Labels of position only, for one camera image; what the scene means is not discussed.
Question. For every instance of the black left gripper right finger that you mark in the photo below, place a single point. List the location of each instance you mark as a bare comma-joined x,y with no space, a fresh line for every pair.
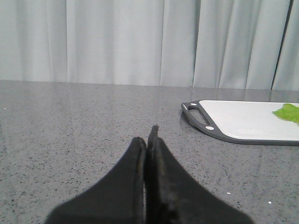
174,197

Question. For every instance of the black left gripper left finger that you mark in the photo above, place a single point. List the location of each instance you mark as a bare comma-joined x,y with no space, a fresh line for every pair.
116,199

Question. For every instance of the green lettuce leaf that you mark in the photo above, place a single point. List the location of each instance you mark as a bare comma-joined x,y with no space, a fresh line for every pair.
288,112

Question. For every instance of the grey white cutting board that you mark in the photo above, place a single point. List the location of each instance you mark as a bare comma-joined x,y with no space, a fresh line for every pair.
242,122

